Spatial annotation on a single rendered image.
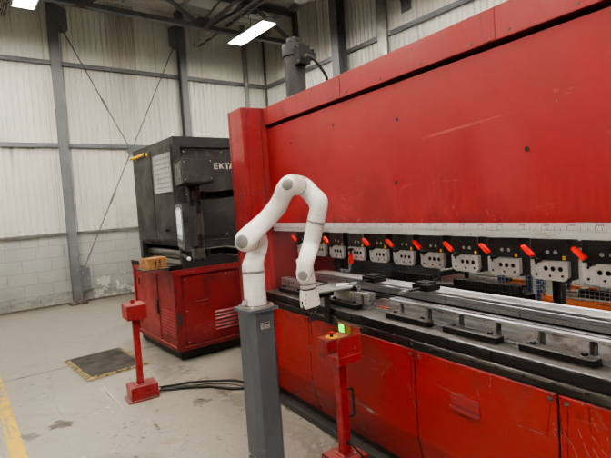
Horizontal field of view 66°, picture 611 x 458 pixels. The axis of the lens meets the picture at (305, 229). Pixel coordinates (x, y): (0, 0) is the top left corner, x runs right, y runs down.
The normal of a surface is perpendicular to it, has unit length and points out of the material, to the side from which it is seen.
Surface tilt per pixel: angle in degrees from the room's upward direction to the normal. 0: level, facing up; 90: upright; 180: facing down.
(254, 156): 90
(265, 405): 90
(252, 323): 90
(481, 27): 90
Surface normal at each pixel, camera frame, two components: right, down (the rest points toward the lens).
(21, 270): 0.61, 0.00
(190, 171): 0.37, 0.03
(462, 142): -0.84, 0.08
